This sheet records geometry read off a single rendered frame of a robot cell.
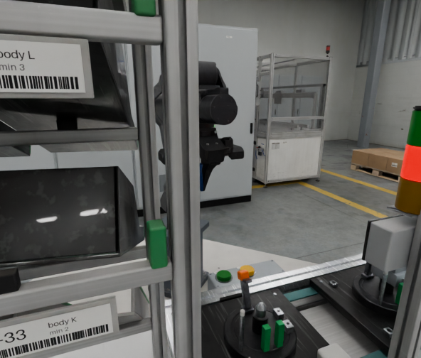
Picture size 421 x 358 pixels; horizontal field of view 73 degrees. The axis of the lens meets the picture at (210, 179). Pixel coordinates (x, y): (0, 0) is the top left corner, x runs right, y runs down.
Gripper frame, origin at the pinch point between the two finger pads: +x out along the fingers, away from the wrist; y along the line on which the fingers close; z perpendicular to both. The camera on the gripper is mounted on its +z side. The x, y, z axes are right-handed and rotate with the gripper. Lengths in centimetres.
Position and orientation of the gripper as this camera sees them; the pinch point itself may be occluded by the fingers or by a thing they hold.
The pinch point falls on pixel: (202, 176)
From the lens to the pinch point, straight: 64.7
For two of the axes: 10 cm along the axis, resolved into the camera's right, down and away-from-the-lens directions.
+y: 9.4, -1.0, 3.3
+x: 0.1, 9.7, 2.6
